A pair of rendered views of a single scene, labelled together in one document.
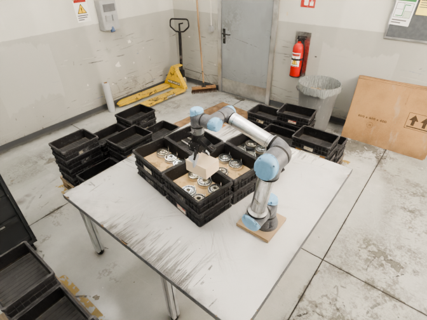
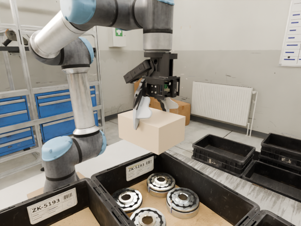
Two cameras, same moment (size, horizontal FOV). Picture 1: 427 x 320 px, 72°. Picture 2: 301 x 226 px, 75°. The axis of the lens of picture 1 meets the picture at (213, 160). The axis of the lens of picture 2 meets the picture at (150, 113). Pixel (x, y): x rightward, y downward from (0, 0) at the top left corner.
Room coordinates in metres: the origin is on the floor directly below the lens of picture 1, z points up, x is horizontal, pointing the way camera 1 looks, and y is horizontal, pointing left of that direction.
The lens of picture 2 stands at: (1.99, 0.10, 1.31)
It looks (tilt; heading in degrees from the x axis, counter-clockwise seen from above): 18 degrees down; 183
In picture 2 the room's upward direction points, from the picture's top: straight up
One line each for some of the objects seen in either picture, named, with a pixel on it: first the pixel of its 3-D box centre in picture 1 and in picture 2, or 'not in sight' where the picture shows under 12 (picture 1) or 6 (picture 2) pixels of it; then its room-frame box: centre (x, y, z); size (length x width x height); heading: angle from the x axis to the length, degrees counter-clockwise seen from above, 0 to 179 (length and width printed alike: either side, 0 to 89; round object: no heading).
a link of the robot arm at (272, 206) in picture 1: (267, 204); (60, 155); (1.29, -0.32, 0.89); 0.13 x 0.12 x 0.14; 139
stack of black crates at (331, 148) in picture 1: (312, 153); not in sight; (2.57, -1.05, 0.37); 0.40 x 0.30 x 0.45; 50
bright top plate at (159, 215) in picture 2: (204, 181); (147, 221); (1.57, 0.06, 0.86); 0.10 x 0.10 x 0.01
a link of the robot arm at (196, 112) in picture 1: (197, 117); (156, 9); (1.46, 0.08, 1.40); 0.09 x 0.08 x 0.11; 49
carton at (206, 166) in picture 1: (202, 164); (151, 127); (1.44, 0.07, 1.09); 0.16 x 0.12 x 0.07; 51
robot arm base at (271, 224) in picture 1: (266, 217); (62, 180); (1.29, -0.32, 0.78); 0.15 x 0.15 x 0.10
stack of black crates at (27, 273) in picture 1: (28, 292); not in sight; (1.07, 1.22, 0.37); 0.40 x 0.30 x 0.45; 51
